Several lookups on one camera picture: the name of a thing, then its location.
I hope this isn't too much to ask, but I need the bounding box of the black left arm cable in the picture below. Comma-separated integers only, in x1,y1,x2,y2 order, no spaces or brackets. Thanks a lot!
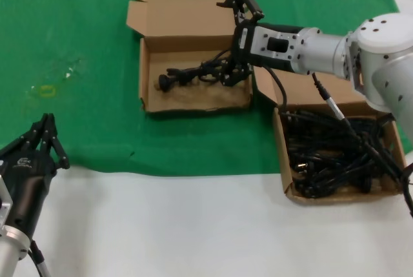
28,240,51,277

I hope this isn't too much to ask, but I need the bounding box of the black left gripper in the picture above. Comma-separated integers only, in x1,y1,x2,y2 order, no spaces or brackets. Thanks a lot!
0,113,71,236

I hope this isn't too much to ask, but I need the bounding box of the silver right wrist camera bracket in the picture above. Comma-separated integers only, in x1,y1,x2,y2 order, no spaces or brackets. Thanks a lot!
250,26,303,69

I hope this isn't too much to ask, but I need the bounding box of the cardboard box with torn edge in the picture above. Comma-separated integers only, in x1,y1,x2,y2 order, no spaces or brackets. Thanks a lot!
126,0,256,117

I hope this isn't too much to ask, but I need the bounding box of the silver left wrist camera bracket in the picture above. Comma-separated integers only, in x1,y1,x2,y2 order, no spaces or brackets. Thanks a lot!
0,173,14,226

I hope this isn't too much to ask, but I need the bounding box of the right arm cable with connector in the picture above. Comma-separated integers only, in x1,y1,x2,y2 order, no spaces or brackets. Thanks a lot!
310,72,413,219

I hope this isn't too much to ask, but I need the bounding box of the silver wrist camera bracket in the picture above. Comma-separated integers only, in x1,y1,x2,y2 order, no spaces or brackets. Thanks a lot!
250,26,303,69
0,173,14,226

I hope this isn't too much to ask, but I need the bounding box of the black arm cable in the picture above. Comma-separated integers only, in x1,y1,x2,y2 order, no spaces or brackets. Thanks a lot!
263,65,290,112
28,240,51,277

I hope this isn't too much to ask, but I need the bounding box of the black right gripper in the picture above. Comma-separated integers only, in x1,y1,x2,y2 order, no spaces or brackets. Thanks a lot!
216,0,304,88

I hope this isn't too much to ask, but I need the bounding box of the pile of black power cables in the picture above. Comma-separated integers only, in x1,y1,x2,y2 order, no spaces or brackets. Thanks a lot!
279,108,408,200

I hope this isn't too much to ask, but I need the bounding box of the cardboard box with cable pile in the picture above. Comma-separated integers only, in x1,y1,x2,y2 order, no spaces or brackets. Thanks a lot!
251,65,408,207

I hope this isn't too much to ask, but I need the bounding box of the black power cable with plug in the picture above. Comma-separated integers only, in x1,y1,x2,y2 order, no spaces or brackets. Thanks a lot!
157,49,237,92

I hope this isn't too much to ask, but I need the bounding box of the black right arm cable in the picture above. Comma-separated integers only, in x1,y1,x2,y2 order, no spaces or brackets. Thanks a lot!
263,65,290,112

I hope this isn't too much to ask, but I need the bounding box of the green tablecloth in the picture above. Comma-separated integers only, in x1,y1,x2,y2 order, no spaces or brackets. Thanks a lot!
0,0,413,178

